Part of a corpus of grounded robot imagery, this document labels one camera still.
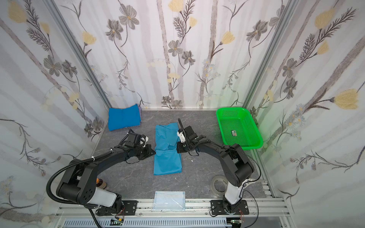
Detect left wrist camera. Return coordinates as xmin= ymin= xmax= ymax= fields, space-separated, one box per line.
xmin=121 ymin=132 xmax=149 ymax=148

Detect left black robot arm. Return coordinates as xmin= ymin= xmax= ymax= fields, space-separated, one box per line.
xmin=53 ymin=144 xmax=156 ymax=214

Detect white scissors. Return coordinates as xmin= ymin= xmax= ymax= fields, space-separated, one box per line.
xmin=244 ymin=178 xmax=257 ymax=186

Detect clear tape roll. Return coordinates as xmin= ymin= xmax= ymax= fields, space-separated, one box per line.
xmin=210 ymin=175 xmax=229 ymax=198

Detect teal t-shirt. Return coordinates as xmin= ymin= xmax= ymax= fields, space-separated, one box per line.
xmin=154 ymin=123 xmax=182 ymax=175

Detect green plastic basket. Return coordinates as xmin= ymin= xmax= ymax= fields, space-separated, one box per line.
xmin=216 ymin=107 xmax=263 ymax=151

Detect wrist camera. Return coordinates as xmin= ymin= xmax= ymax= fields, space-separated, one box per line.
xmin=121 ymin=132 xmax=149 ymax=148
xmin=177 ymin=118 xmax=198 ymax=143

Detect black corrugated cable hose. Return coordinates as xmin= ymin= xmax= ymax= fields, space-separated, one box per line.
xmin=46 ymin=149 xmax=115 ymax=228

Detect small medicine bottle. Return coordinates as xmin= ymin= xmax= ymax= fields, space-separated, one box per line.
xmin=96 ymin=178 xmax=107 ymax=189

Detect clear plastic bag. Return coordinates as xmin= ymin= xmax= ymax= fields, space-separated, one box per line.
xmin=153 ymin=191 xmax=185 ymax=212

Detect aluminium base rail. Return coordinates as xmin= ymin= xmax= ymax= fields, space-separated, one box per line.
xmin=55 ymin=198 xmax=290 ymax=220

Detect white slotted cable duct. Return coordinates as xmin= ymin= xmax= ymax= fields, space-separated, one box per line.
xmin=62 ymin=218 xmax=233 ymax=228

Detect folded blue t-shirt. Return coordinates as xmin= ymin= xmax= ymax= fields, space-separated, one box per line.
xmin=108 ymin=104 xmax=141 ymax=131

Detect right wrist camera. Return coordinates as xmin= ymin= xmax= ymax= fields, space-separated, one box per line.
xmin=177 ymin=118 xmax=198 ymax=143

